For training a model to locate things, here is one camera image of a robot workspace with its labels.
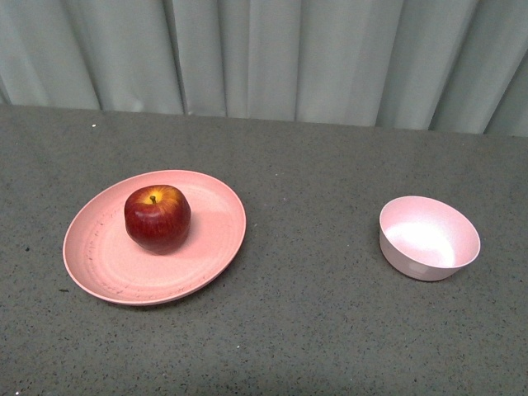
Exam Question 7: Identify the red apple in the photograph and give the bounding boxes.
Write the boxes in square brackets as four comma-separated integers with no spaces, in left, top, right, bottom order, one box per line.
[124,185,191,254]

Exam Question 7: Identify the light pink bowl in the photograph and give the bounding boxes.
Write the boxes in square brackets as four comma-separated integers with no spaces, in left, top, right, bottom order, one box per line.
[379,196,481,281]

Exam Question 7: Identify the pink round plate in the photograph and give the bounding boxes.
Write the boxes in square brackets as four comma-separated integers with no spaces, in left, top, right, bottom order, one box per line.
[63,170,246,305]

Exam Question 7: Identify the grey-white curtain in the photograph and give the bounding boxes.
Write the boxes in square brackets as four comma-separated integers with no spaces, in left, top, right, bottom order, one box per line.
[1,1,527,136]

